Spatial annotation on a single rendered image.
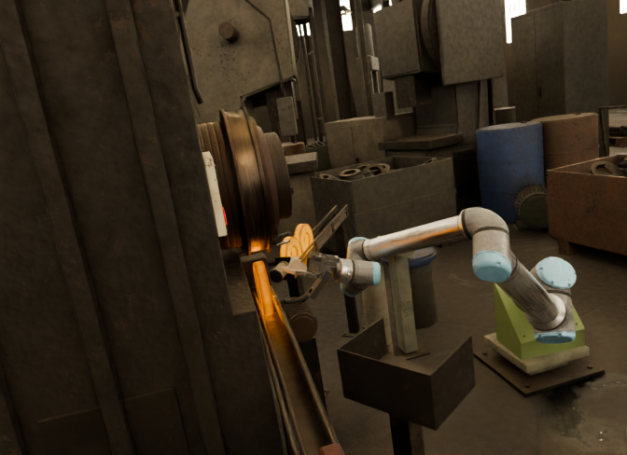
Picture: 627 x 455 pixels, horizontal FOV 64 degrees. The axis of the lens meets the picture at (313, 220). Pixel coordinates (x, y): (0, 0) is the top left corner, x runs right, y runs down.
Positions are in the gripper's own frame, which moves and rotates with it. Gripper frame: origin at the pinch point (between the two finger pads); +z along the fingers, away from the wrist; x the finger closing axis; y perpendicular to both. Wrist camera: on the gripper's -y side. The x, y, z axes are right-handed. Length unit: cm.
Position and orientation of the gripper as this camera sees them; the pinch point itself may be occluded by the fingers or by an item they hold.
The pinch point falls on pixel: (284, 270)
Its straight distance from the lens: 182.7
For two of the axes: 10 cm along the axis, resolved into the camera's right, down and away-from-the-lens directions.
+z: -9.6, -1.2, -2.5
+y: 1.6, -9.8, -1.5
